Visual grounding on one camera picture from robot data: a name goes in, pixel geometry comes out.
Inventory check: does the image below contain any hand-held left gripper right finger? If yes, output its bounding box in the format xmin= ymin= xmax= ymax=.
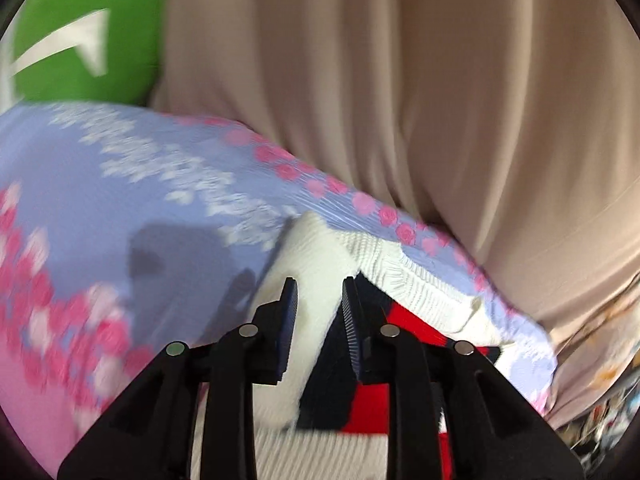
xmin=342 ymin=276 xmax=586 ymax=480

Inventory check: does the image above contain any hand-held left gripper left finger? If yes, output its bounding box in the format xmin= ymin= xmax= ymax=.
xmin=57 ymin=277 xmax=300 ymax=480

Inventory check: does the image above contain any white knit sweater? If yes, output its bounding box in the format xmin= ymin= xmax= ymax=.
xmin=192 ymin=210 xmax=503 ymax=480

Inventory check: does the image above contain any pink blue floral bedsheet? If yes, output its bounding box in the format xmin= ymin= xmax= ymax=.
xmin=0 ymin=100 xmax=558 ymax=476

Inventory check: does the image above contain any plain beige cloth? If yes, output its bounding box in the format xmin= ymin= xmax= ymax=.
xmin=150 ymin=0 xmax=640 ymax=331

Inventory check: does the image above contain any beige flower print cloth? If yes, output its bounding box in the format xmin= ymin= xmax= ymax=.
xmin=545 ymin=290 xmax=640 ymax=431

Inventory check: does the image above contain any background clutter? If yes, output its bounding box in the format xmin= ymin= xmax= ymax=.
xmin=570 ymin=390 xmax=633 ymax=461

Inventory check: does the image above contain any green cushion with white print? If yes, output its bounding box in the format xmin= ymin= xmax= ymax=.
xmin=10 ymin=0 xmax=173 ymax=108

